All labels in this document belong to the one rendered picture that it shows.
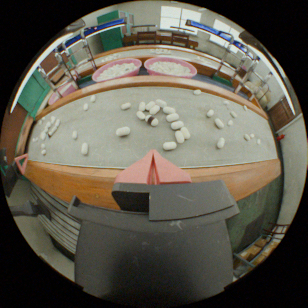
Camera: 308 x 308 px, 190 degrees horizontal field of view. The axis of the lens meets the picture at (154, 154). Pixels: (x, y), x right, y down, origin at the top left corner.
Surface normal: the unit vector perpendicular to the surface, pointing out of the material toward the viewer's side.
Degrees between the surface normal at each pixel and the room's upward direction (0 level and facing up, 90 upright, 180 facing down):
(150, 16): 90
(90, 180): 0
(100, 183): 0
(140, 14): 90
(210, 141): 0
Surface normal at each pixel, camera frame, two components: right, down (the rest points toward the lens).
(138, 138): 0.01, -0.25
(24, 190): 1.00, 0.09
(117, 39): -0.09, 0.96
